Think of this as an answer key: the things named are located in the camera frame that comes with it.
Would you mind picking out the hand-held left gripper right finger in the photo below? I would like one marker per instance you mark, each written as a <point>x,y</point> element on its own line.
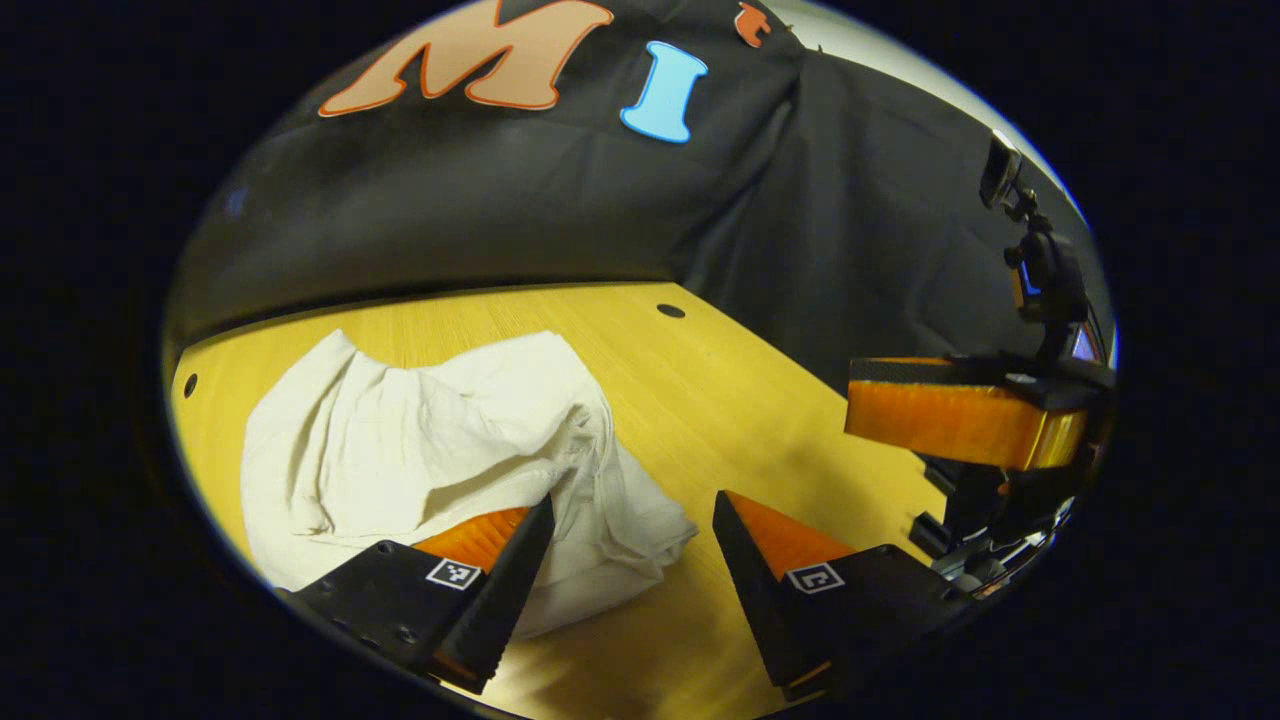
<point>760,600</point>

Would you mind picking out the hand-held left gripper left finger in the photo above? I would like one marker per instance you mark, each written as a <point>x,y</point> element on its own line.
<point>500,600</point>

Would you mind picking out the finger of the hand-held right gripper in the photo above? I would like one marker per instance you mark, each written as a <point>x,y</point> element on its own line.
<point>950,420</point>

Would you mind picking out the white jeans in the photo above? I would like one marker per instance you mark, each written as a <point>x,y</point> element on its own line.
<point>400,440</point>

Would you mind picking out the black backdrop cloth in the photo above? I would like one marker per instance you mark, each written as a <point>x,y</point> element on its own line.
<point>500,200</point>

